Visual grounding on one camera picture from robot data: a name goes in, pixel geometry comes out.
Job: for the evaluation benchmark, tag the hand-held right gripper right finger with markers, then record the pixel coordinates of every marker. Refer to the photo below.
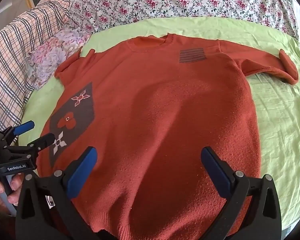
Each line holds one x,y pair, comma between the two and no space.
216,173

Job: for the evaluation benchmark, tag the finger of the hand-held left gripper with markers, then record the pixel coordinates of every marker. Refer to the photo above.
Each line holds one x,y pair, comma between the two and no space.
23,127
43,140

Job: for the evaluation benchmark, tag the floral quilt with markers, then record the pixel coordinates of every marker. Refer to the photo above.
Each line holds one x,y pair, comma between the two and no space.
165,0

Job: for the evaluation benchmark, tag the plaid blanket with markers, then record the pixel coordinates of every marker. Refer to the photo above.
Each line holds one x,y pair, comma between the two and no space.
14,50

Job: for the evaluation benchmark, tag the pastel floral pillow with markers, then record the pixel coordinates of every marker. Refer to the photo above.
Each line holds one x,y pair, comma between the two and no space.
54,52

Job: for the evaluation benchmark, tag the green bed sheet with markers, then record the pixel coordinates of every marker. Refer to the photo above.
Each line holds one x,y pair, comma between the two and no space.
277,110

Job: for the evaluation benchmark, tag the orange knit sweater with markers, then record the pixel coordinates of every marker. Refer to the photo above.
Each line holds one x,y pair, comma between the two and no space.
152,105

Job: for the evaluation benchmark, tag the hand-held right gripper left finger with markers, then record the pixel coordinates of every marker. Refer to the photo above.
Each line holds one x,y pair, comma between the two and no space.
81,172

